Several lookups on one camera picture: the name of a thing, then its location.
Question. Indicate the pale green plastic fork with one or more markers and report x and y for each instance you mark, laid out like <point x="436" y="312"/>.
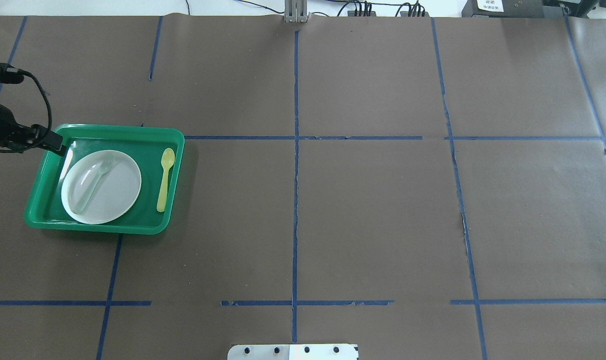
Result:
<point x="89" y="183"/>

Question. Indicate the green plastic tray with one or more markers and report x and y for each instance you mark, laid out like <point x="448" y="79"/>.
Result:
<point x="145" y="145"/>

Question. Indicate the white round plate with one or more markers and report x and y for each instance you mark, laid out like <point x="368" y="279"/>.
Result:
<point x="116" y="193"/>

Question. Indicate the yellow plastic spoon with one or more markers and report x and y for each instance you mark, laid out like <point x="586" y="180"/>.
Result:
<point x="167" y="162"/>

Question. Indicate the black power strip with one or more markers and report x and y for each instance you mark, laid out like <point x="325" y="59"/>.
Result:
<point x="364" y="9"/>

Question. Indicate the black equipment box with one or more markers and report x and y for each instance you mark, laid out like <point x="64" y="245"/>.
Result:
<point x="535" y="9"/>

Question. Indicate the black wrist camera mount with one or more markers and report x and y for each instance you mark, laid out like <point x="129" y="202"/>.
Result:
<point x="10" y="75"/>

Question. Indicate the aluminium frame post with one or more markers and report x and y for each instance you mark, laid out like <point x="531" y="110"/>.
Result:
<point x="296" y="11"/>

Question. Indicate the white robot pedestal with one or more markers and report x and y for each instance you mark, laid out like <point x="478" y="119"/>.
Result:
<point x="310" y="351"/>

